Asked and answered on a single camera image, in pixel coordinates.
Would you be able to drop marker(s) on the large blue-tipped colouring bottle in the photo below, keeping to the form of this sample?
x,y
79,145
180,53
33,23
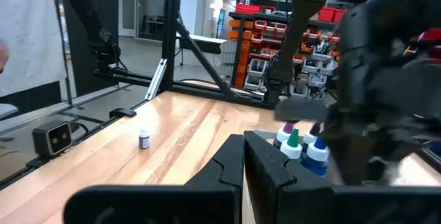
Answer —
x,y
317,153

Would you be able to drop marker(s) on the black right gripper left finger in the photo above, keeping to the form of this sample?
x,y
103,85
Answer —
x,y
155,206

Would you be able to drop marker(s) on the large black-tipped colouring bottle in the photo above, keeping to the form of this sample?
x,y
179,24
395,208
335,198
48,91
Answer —
x,y
309,138

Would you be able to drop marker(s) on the parts shelf with bins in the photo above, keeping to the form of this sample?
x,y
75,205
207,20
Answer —
x,y
262,34

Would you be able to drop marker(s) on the person's hand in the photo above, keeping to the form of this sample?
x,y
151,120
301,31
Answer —
x,y
2,56

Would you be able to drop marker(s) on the large green-tipped colouring bottle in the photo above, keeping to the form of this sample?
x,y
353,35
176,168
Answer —
x,y
292,150

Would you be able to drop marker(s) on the black dual-lens camera box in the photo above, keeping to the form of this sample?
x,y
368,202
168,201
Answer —
x,y
51,138

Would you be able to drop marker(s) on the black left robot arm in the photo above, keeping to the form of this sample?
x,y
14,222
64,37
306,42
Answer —
x,y
303,27

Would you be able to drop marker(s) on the background black robot arm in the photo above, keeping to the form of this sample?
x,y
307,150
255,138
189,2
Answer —
x,y
82,13

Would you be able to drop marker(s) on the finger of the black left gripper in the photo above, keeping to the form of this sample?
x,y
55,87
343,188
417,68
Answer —
x,y
344,155
389,155

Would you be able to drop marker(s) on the silver aluminium extrusion bar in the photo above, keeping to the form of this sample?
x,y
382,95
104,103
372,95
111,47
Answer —
x,y
156,79

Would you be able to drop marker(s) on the black frame bracket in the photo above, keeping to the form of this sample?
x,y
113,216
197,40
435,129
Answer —
x,y
122,112

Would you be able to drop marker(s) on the white fabric screen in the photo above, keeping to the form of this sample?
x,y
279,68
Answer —
x,y
27,27

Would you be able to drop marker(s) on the large purple-tipped colouring bottle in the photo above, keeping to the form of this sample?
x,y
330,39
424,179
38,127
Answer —
x,y
283,136

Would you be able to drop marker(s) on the grey plastic bin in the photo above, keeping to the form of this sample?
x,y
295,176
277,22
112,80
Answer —
x,y
267,133

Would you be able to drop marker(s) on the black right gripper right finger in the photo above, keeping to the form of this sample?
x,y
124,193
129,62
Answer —
x,y
310,206

